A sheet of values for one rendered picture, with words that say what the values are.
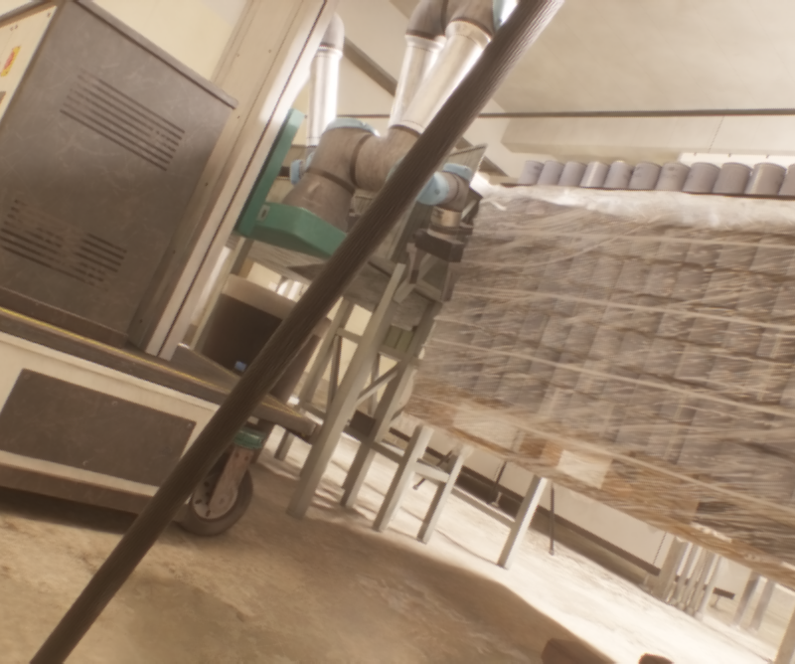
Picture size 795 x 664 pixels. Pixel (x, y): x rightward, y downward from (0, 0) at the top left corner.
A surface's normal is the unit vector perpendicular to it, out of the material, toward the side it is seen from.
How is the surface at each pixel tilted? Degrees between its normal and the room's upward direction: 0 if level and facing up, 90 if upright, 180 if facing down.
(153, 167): 90
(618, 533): 90
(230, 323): 93
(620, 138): 90
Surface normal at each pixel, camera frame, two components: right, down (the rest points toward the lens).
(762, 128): -0.68, -0.36
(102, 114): 0.62, 0.22
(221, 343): -0.46, -0.21
